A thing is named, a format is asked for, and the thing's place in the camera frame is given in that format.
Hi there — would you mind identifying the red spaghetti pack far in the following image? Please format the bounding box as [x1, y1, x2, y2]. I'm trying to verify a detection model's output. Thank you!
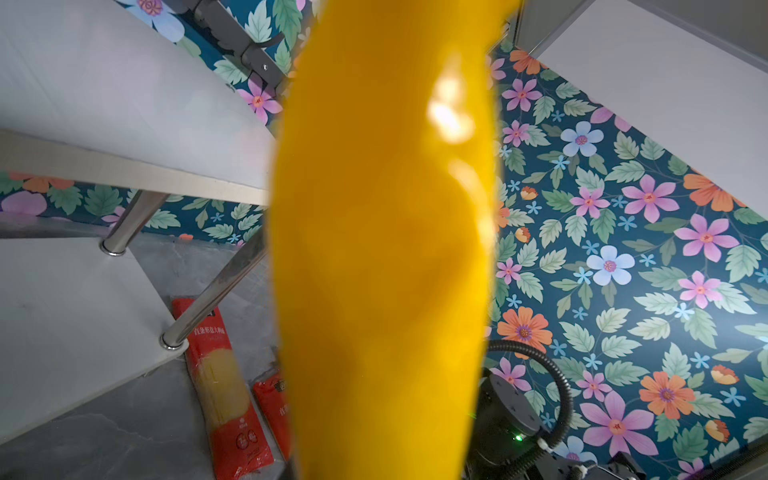
[185, 308, 274, 479]

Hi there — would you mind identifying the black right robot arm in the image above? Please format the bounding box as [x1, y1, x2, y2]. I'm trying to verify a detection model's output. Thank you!
[462, 340, 647, 480]

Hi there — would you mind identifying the red spaghetti pack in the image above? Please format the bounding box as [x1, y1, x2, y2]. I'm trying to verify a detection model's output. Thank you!
[251, 369, 292, 460]
[185, 308, 274, 479]

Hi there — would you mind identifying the white two-tier shelf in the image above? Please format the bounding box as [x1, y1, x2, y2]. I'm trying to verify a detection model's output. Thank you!
[1, 1, 276, 441]

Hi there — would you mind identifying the red spaghetti pack middle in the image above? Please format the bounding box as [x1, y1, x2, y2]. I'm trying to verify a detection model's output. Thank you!
[251, 369, 292, 460]

